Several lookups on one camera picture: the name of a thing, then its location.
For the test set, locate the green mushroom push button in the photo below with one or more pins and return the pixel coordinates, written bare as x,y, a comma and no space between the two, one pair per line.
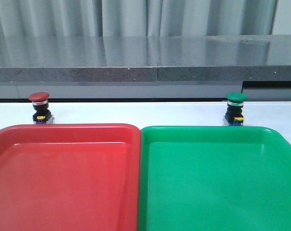
235,103

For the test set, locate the red mushroom push button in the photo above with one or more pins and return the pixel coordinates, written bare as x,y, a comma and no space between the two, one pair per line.
41,105

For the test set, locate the green plastic tray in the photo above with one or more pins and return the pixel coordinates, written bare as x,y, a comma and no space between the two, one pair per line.
214,179

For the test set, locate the red plastic tray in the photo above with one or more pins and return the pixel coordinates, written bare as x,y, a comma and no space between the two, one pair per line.
69,177

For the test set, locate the grey granite counter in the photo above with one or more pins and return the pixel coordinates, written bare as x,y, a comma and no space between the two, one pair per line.
146,68

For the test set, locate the grey pleated curtain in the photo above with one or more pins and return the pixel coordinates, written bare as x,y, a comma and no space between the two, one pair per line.
136,18

